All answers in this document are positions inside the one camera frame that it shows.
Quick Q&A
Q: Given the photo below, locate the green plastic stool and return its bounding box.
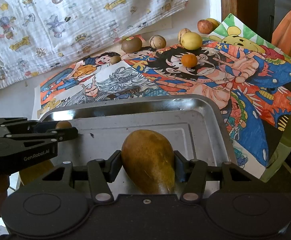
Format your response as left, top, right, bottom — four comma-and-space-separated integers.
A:
260, 114, 291, 182

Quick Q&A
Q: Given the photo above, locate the wooden frame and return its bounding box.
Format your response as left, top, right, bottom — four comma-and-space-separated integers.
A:
221, 0, 258, 29

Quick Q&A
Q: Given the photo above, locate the brown avocado-shaped mango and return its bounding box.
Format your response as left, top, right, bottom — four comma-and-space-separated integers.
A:
121, 129, 175, 194

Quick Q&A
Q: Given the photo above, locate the grey-haired character drawing sheet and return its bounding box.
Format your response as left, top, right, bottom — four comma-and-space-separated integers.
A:
32, 62, 165, 120

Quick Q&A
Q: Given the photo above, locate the brown kiwi with sticker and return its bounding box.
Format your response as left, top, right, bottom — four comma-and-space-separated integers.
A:
121, 36, 142, 53

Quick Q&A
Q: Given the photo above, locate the striped pepino melon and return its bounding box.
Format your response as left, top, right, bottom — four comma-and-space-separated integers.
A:
177, 28, 191, 43
149, 35, 166, 49

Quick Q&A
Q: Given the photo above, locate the yellow-green mango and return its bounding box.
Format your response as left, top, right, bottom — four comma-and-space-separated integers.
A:
19, 160, 54, 186

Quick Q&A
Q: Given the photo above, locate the silver metal tray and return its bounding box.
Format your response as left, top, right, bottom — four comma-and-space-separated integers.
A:
19, 94, 237, 198

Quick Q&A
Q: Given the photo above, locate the reddish brown round fruit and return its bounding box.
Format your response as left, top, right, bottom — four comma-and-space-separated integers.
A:
197, 20, 214, 34

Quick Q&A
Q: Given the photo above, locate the white cartoon print cloth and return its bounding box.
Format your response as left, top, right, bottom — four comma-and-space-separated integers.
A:
0, 0, 188, 89

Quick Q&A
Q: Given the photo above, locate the small brown longan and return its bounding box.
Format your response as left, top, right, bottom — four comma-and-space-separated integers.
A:
110, 55, 121, 64
55, 121, 72, 129

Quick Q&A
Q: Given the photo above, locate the colourful anime drawing sheet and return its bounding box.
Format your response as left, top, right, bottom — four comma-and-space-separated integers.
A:
40, 41, 291, 166

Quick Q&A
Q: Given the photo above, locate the yellow fruit behind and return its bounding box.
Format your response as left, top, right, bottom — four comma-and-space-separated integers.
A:
206, 18, 220, 29

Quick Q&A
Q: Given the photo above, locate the yellow lemon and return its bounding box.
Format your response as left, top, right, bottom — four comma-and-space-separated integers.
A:
181, 32, 203, 50

